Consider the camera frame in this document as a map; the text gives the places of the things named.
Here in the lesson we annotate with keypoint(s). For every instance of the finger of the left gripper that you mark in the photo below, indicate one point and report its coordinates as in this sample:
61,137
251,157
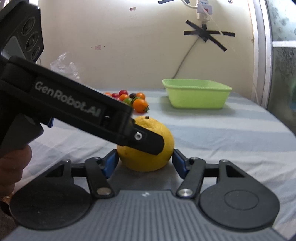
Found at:
142,139

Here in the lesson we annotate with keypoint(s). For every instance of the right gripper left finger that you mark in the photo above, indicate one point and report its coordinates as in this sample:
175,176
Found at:
96,170

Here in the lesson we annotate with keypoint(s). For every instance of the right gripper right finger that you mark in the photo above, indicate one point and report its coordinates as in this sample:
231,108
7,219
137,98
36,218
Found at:
193,170

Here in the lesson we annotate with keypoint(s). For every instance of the large yellow orange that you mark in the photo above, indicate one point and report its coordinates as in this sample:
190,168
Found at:
144,162

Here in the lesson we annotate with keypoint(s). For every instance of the orange cherry tomato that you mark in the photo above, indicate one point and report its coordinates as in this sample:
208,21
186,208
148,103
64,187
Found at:
140,106

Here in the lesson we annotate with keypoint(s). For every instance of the dark purple cherry tomato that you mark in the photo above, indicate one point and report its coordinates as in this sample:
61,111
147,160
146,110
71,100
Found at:
132,95

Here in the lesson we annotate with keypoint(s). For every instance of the left hand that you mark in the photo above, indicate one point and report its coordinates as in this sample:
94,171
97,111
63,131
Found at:
12,165

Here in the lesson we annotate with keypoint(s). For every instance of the green cherry tomato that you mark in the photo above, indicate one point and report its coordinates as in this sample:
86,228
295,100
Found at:
128,101

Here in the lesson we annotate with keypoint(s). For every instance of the small orange tomato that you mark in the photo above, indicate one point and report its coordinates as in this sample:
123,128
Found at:
140,95

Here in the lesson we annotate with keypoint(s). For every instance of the clear plastic bag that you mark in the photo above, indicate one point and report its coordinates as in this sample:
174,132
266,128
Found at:
63,66

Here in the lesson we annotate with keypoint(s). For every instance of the orange tomato at left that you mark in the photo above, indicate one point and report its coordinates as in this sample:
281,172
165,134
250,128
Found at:
123,97

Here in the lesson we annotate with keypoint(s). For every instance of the red cherry tomato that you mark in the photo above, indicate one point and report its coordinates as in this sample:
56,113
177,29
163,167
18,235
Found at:
115,95
123,92

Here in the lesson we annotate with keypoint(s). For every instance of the green plastic basin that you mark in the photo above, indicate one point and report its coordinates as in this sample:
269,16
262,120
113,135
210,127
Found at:
196,93

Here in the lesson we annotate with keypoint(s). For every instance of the black tape cross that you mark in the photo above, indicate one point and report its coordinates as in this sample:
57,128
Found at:
206,34

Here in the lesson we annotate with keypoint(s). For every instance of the frosted glass door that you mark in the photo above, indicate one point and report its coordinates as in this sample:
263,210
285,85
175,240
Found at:
273,25

